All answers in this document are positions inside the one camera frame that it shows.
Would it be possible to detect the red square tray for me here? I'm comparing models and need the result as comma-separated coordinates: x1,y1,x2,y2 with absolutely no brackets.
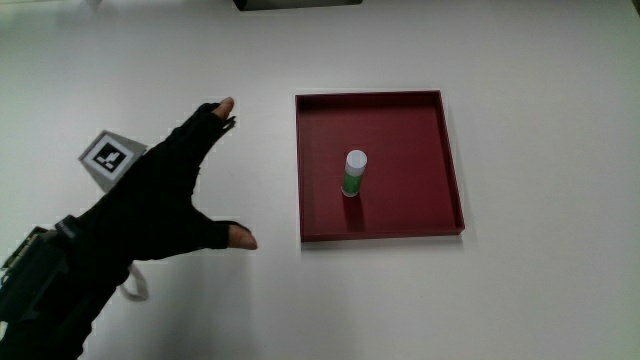
294,89,466,244

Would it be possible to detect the dark grey box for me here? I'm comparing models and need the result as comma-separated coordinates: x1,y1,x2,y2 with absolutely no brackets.
232,0,364,12

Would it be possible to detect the green white glue stick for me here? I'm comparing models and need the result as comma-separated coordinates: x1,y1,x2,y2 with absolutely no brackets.
341,149,369,198

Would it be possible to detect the person's left hand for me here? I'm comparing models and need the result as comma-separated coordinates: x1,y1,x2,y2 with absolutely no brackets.
78,96,259,262

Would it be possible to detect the person's left forearm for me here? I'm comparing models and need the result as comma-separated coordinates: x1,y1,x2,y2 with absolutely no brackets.
0,214,132,360

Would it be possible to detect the white strap loop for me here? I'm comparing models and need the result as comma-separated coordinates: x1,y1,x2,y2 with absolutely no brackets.
118,263,150,303

